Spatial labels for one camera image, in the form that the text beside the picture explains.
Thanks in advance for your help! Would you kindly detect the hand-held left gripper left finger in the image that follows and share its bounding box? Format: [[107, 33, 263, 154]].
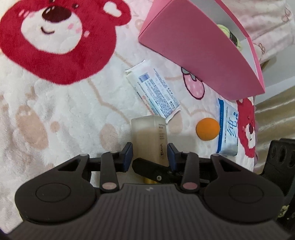
[[55, 142, 134, 193]]

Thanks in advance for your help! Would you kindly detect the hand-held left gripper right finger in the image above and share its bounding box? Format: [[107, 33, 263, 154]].
[[167, 143, 242, 193]]

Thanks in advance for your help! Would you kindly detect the beige foundation bottle gold cap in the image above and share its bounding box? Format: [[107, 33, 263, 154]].
[[131, 116, 170, 185]]

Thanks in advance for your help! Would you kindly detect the orange makeup sponge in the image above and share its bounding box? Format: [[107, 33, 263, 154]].
[[196, 117, 221, 142]]

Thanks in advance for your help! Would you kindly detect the blue wet wipes packet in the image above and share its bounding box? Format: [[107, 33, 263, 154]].
[[216, 98, 240, 157]]

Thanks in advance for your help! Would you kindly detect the small white tissue packet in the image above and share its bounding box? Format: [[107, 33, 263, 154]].
[[125, 59, 181, 124]]

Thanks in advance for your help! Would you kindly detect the pink cardboard box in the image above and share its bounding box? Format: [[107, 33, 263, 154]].
[[138, 0, 266, 101]]

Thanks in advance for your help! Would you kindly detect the green yarn ball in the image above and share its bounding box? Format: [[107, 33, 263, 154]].
[[218, 24, 244, 52]]

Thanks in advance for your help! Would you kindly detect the gold satin cloth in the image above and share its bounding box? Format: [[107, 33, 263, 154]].
[[254, 86, 295, 172]]

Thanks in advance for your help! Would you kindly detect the red bear printed blanket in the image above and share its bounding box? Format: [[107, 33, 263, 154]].
[[0, 0, 263, 232]]

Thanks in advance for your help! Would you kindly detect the pink cartoon print pillow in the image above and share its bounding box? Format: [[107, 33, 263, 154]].
[[221, 0, 295, 64]]

